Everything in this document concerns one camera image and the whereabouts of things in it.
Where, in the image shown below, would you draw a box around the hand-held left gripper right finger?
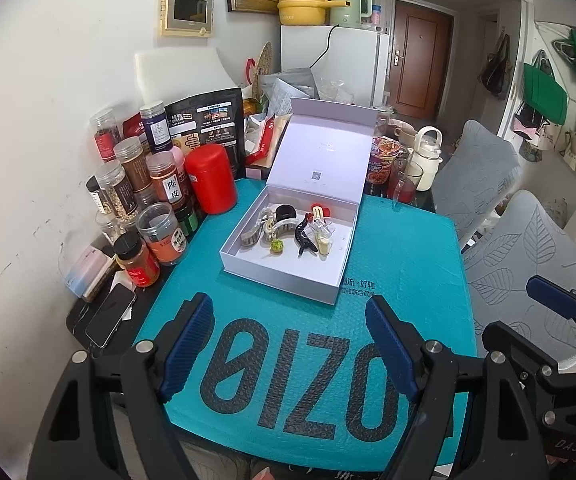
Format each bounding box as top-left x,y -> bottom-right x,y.
365,294 -> 551,480

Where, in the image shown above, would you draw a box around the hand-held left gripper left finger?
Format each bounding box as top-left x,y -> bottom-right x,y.
26,292 -> 215,480

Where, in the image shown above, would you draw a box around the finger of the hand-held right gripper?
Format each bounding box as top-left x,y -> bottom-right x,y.
482,321 -> 576,431
526,275 -> 576,361

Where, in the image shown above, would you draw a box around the grey clear hair claw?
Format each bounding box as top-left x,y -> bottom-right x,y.
239,205 -> 275,248

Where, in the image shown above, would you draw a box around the clear plastic hair clip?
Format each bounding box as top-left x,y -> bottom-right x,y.
310,215 -> 339,248

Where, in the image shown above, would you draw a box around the black long hair clip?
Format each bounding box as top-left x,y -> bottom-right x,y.
294,212 -> 319,257

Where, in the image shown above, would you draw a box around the small black round container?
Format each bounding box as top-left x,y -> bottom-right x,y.
273,203 -> 299,226

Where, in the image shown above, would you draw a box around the white gift box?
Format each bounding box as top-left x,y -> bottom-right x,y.
219,97 -> 379,306

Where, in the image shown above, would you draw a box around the smartphone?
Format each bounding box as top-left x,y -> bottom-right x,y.
84,287 -> 138,349

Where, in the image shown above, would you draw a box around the teal bubble mailer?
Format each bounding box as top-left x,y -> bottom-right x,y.
132,177 -> 479,473

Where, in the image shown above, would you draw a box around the translucent plastic box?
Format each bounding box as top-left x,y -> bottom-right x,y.
62,245 -> 113,303

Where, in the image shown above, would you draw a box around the glass cup with red drink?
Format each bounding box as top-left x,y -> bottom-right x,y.
387,159 -> 423,203

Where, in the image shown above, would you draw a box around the red canister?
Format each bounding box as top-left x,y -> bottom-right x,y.
184,143 -> 239,215

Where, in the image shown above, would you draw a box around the cluster of spice jars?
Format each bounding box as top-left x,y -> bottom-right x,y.
86,101 -> 203,288

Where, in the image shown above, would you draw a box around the cream enamel kettle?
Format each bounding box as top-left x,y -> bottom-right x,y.
410,126 -> 444,192

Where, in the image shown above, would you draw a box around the instant noodle cup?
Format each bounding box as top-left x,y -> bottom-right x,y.
366,136 -> 409,193

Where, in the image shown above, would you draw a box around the red packets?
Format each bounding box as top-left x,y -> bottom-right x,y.
244,114 -> 293,167

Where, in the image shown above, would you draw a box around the black snack pouch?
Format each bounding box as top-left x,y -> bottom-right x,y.
164,87 -> 246,181

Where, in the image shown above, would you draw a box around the dark handbag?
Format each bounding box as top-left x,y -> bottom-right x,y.
479,32 -> 514,101

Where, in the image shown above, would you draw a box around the clear plastic bag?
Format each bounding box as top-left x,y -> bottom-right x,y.
315,77 -> 356,106

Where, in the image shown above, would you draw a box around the white cutting board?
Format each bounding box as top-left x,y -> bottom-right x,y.
134,49 -> 243,111

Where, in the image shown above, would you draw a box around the brown door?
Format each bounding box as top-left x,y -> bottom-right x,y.
390,0 -> 455,120

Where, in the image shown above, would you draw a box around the grey plastic bags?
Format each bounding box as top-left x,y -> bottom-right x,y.
258,67 -> 319,116

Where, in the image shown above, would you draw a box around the white refrigerator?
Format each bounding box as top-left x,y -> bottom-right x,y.
280,25 -> 391,108

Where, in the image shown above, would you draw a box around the round woven mat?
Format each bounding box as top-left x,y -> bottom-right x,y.
253,41 -> 275,98

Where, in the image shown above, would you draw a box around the green electric kettle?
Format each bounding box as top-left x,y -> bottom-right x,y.
329,0 -> 373,28

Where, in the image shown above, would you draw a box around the yellow pot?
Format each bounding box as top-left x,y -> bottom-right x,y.
276,0 -> 341,27

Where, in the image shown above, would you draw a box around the black power cable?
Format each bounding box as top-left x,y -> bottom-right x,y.
309,25 -> 339,68

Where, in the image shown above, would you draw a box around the wall intercom panel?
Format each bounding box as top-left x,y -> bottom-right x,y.
158,0 -> 215,38

